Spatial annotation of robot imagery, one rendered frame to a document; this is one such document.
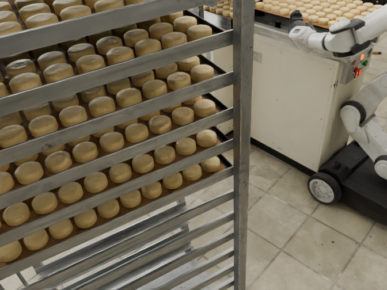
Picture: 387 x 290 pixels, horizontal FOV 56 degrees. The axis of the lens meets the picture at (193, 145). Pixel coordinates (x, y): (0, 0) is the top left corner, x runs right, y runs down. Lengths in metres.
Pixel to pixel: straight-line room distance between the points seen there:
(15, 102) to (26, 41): 0.10
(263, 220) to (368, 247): 0.56
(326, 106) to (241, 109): 1.33
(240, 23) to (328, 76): 1.35
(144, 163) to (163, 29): 0.30
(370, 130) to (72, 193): 1.73
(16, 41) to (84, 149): 0.27
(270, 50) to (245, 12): 1.49
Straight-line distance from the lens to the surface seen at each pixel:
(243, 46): 0.73
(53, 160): 0.78
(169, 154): 0.86
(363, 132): 2.19
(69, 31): 0.62
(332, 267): 2.08
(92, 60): 0.70
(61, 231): 0.89
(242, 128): 0.83
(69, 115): 0.73
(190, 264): 1.85
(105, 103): 0.73
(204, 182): 0.92
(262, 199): 2.31
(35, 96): 0.65
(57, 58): 0.73
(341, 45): 1.56
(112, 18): 0.63
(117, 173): 0.84
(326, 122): 2.16
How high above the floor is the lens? 1.70
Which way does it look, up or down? 39 degrees down
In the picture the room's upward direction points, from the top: 5 degrees counter-clockwise
